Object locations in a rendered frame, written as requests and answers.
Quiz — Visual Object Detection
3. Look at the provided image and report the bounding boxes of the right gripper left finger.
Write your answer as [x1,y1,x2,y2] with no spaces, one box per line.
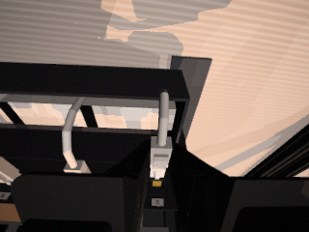
[10,139,151,232]

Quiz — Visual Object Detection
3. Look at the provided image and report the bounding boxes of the grey network cable with plug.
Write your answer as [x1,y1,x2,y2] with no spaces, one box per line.
[0,94,21,185]
[150,89,173,179]
[62,97,91,173]

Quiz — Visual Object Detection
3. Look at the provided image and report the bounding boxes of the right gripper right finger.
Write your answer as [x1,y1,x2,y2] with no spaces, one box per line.
[168,140,309,232]

